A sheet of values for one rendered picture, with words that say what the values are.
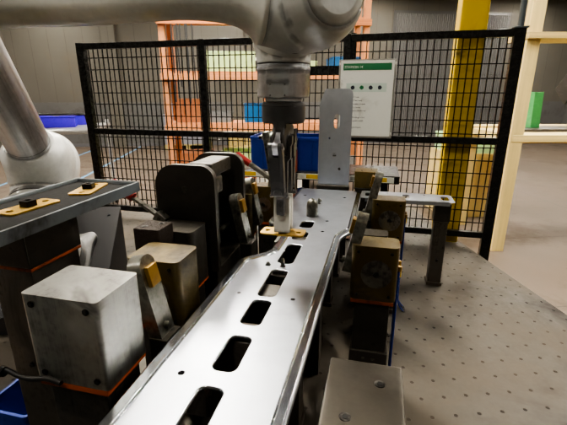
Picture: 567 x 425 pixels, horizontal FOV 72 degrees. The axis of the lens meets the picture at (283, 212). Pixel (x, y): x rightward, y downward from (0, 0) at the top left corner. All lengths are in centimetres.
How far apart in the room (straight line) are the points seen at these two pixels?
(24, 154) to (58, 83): 1031
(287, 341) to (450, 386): 54
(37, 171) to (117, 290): 70
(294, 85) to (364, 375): 44
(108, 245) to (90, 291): 78
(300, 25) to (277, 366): 41
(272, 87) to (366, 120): 106
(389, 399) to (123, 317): 31
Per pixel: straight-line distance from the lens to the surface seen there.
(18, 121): 107
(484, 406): 100
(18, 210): 68
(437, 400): 98
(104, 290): 50
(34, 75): 1166
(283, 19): 50
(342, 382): 46
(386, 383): 47
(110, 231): 130
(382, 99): 169
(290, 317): 61
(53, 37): 1149
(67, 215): 65
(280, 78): 66
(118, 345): 52
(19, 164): 116
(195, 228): 76
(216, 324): 60
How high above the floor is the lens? 133
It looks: 17 degrees down
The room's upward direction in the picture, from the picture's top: straight up
